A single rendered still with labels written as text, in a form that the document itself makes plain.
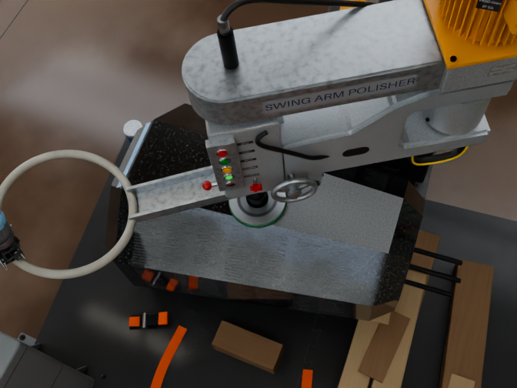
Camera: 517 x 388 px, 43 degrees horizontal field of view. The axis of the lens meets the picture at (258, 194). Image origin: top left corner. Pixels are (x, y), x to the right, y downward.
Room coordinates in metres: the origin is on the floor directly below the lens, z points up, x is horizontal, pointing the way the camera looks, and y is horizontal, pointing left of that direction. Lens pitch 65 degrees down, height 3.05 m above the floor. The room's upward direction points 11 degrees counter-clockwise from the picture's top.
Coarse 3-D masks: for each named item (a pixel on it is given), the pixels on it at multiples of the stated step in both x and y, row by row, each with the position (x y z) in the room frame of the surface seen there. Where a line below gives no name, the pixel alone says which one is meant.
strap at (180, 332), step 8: (184, 328) 0.80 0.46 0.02; (176, 336) 0.77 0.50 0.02; (168, 344) 0.74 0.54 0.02; (176, 344) 0.73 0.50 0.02; (168, 352) 0.70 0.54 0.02; (168, 360) 0.66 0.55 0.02; (160, 368) 0.64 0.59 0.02; (160, 376) 0.60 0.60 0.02; (304, 376) 0.48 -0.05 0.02; (152, 384) 0.57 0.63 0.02; (160, 384) 0.56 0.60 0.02; (304, 384) 0.45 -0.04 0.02
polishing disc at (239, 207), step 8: (280, 192) 1.02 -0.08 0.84; (232, 200) 1.03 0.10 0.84; (240, 200) 1.02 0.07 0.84; (272, 200) 1.00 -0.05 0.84; (232, 208) 0.99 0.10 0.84; (240, 208) 0.99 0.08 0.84; (248, 208) 0.98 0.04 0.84; (264, 208) 0.97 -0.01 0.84; (272, 208) 0.96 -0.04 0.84; (280, 208) 0.96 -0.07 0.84; (240, 216) 0.96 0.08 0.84; (248, 216) 0.95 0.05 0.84; (256, 216) 0.94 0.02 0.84; (264, 216) 0.94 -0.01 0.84; (272, 216) 0.93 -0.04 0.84; (248, 224) 0.92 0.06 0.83; (256, 224) 0.91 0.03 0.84; (264, 224) 0.91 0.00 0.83
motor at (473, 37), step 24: (432, 0) 1.08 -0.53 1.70; (456, 0) 0.98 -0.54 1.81; (480, 0) 0.90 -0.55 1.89; (504, 0) 0.91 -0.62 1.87; (432, 24) 1.01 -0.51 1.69; (456, 24) 0.96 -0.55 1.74; (480, 24) 0.92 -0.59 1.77; (504, 24) 0.90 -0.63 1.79; (456, 48) 0.92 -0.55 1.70; (480, 48) 0.91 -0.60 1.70; (504, 48) 0.89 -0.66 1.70
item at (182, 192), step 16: (176, 176) 1.07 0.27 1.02; (192, 176) 1.07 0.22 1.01; (208, 176) 1.06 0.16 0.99; (304, 176) 0.95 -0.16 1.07; (144, 192) 1.06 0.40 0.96; (160, 192) 1.05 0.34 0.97; (176, 192) 1.03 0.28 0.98; (192, 192) 1.01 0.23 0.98; (208, 192) 1.00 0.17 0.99; (224, 192) 0.96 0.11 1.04; (144, 208) 1.00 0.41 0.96; (160, 208) 0.97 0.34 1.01; (176, 208) 0.96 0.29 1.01; (192, 208) 0.96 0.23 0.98
